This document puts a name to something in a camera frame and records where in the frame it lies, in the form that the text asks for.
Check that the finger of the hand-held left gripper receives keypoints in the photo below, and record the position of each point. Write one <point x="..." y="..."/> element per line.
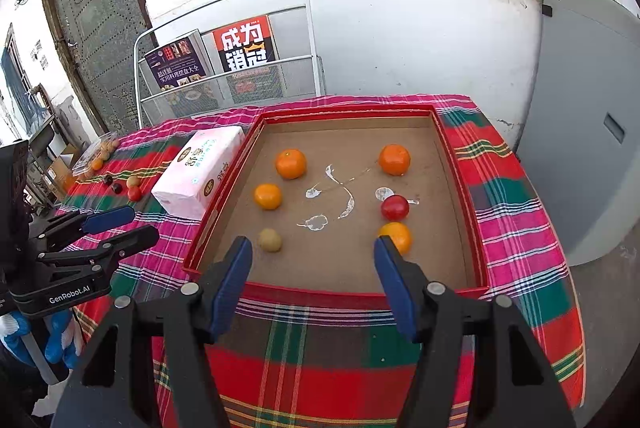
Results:
<point x="107" y="218"/>
<point x="125" y="243"/>

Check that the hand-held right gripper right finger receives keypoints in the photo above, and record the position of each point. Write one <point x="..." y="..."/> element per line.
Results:
<point x="395" y="278"/>

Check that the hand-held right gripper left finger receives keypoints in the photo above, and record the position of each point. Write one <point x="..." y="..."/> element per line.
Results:
<point x="232" y="278"/>

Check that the orange mandarin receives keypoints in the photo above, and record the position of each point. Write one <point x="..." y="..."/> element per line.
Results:
<point x="291" y="164"/>
<point x="394" y="160"/>
<point x="399" y="235"/>
<point x="96" y="164"/>
<point x="268" y="196"/>

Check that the red cardboard box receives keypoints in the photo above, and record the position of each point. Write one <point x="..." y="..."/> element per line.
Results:
<point x="350" y="258"/>

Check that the yellow-green round fruit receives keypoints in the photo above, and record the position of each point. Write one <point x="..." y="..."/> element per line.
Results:
<point x="132" y="180"/>
<point x="270" y="239"/>

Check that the red tomato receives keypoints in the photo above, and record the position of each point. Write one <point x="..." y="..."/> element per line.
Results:
<point x="134" y="193"/>
<point x="395" y="207"/>

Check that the person's left hand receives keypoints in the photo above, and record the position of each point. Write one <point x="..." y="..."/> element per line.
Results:
<point x="62" y="338"/>

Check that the clear plastic fruit container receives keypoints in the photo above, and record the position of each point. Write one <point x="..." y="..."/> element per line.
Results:
<point x="102" y="148"/>

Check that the white tissue pack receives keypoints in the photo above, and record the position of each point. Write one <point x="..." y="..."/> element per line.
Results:
<point x="195" y="178"/>

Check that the plaid tablecloth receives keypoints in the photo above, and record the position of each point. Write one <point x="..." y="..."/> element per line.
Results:
<point x="325" y="358"/>

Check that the dark purple cookbook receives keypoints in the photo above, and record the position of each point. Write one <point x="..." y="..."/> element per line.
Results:
<point x="177" y="68"/>

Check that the studded metal door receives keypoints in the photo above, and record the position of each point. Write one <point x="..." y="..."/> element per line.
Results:
<point x="95" y="8"/>

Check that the red and black book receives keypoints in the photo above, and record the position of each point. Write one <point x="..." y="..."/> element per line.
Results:
<point x="245" y="48"/>

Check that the grey metal cabinet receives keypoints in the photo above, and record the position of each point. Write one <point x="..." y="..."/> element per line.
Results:
<point x="575" y="108"/>

